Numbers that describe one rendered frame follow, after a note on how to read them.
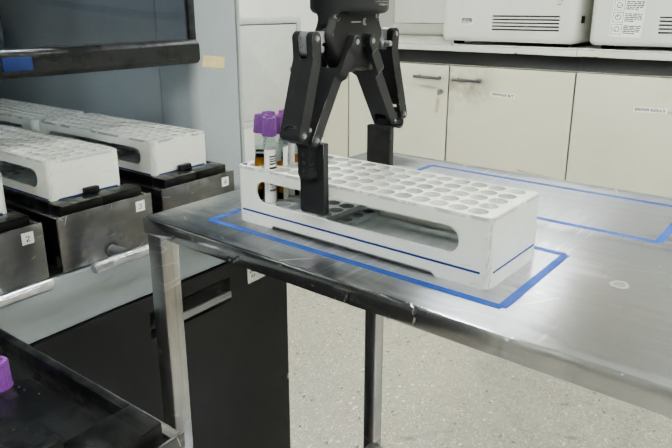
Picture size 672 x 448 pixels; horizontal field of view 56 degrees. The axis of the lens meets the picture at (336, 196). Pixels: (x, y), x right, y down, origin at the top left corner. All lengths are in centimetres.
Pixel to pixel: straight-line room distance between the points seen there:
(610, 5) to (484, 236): 203
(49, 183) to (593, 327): 63
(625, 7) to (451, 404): 147
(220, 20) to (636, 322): 77
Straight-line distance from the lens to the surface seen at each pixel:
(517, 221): 57
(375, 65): 64
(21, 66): 84
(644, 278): 61
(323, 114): 59
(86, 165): 86
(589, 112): 253
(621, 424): 192
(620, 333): 51
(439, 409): 184
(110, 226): 86
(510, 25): 262
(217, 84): 106
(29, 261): 81
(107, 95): 121
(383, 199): 57
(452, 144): 276
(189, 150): 96
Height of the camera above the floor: 104
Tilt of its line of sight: 16 degrees down
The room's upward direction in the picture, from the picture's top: straight up
